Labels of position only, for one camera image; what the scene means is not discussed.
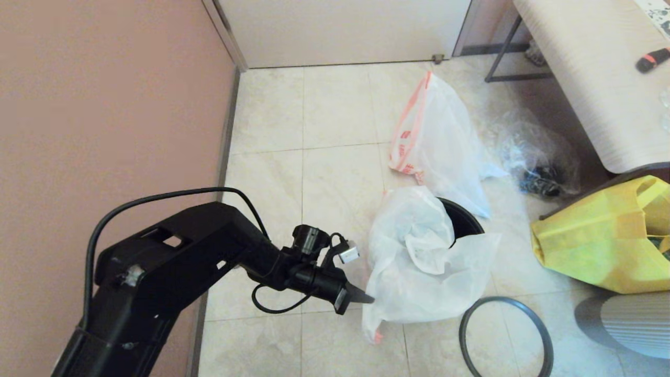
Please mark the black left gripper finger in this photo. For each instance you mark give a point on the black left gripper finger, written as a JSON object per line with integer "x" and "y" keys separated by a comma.
{"x": 361, "y": 296}

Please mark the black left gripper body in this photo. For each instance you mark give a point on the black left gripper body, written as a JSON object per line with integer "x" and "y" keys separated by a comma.
{"x": 341, "y": 298}

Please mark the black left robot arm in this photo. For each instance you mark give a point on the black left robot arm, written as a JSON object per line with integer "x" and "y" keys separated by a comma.
{"x": 172, "y": 251}

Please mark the black round trash bin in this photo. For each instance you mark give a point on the black round trash bin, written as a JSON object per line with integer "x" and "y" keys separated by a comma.
{"x": 466, "y": 220}

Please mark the dark cable bundle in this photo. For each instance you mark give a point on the dark cable bundle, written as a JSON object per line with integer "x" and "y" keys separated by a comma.
{"x": 542, "y": 183}

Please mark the clear crumpled plastic bag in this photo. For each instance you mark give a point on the clear crumpled plastic bag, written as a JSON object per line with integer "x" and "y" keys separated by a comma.
{"x": 528, "y": 149}

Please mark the yellow non-woven shopping bag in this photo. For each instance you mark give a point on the yellow non-woven shopping bag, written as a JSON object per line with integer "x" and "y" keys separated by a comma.
{"x": 591, "y": 241}

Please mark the metal door stop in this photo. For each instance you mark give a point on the metal door stop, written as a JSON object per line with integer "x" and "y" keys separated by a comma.
{"x": 438, "y": 59}

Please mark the white door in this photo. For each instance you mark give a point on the white door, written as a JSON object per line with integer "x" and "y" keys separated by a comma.
{"x": 340, "y": 31}

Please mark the white ribbed bin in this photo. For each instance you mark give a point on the white ribbed bin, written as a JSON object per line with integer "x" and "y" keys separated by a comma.
{"x": 638, "y": 324}

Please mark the grey item under table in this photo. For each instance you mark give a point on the grey item under table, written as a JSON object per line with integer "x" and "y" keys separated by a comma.
{"x": 534, "y": 55}

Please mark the light wood-grain table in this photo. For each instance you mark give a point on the light wood-grain table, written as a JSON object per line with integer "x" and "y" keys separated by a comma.
{"x": 586, "y": 78}

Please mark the black and orange marker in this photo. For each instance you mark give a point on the black and orange marker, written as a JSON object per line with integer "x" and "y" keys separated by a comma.
{"x": 651, "y": 62}

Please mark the black-white patterned paper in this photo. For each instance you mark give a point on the black-white patterned paper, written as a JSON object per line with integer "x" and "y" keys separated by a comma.
{"x": 659, "y": 13}

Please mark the dark metal table frame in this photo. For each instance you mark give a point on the dark metal table frame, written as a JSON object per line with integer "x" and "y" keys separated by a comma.
{"x": 515, "y": 78}

